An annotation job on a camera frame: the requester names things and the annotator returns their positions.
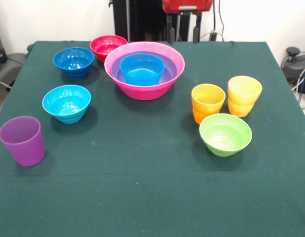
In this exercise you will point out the dark green tablecloth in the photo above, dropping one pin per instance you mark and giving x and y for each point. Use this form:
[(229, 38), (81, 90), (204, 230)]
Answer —
[(167, 185)]

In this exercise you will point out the cyan bowl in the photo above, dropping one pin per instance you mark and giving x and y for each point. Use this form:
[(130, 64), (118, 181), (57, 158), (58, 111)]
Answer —
[(66, 105)]

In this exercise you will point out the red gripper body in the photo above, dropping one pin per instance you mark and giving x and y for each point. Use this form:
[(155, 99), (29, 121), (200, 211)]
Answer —
[(188, 5)]

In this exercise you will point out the blue ringed flat-bottom bowl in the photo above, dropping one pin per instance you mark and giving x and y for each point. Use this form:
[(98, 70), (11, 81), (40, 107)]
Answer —
[(142, 71)]

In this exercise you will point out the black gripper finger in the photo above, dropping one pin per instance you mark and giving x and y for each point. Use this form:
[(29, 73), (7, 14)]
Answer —
[(196, 30), (171, 32)]

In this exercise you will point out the yellow cup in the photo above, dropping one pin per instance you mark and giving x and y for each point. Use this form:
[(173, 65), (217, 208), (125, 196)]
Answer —
[(245, 90)]

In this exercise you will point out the small red-pink bowl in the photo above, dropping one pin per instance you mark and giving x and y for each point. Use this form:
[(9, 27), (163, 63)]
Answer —
[(104, 47)]

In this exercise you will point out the green bowl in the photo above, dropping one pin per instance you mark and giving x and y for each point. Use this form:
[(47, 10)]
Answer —
[(224, 138)]

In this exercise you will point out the purple bowl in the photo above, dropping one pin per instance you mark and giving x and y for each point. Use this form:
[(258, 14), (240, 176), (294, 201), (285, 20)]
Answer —
[(172, 69)]

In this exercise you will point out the dark blue bowl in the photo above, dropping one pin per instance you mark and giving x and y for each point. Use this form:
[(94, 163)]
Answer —
[(73, 70)]

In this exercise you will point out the purple cup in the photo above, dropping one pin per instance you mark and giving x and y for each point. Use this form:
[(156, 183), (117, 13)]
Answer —
[(23, 145)]

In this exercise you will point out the large pink bowl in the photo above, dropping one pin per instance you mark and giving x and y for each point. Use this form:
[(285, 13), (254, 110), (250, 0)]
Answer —
[(145, 93)]

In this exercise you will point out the black power plug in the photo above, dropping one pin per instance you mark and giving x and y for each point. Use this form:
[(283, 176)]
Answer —
[(213, 36)]

